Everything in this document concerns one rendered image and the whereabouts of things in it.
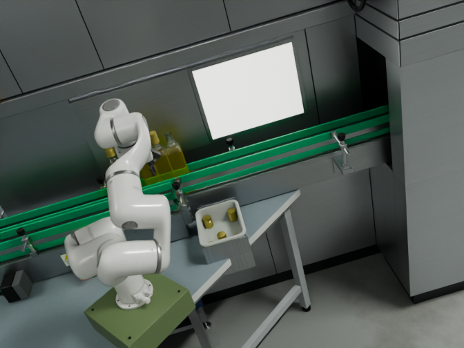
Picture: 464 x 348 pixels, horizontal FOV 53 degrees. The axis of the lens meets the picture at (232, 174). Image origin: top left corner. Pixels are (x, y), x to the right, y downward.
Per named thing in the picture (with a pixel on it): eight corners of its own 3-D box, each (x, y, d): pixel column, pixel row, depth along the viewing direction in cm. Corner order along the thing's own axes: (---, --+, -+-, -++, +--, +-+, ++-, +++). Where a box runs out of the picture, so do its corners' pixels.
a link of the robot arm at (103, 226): (139, 261, 145) (121, 221, 136) (99, 282, 141) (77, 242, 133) (130, 244, 152) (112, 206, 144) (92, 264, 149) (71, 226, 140)
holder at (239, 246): (239, 207, 195) (235, 192, 191) (251, 251, 172) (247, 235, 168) (199, 219, 195) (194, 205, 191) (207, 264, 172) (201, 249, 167)
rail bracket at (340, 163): (343, 166, 195) (337, 119, 182) (359, 188, 180) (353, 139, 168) (332, 170, 195) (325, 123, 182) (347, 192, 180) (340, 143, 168)
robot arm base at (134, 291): (167, 290, 154) (152, 255, 145) (140, 318, 146) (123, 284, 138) (135, 276, 163) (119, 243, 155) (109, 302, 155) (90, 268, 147)
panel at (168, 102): (306, 112, 200) (293, 34, 182) (308, 114, 198) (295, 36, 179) (103, 171, 200) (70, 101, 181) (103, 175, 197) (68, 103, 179)
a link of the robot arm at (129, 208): (99, 209, 125) (154, 208, 131) (107, 283, 113) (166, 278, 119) (109, 172, 113) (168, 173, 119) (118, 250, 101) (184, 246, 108)
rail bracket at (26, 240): (41, 251, 181) (25, 226, 174) (38, 264, 175) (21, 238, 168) (32, 254, 181) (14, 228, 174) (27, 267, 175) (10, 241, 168)
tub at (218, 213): (242, 214, 190) (236, 197, 185) (252, 250, 171) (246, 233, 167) (200, 226, 190) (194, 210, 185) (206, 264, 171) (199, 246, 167)
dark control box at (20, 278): (33, 283, 187) (23, 268, 182) (29, 298, 180) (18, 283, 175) (14, 289, 187) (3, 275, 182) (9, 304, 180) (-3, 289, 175)
